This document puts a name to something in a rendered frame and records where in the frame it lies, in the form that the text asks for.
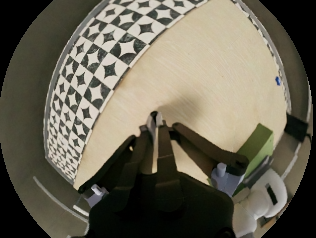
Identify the small blue block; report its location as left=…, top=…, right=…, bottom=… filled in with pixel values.
left=275, top=76, right=281, bottom=86

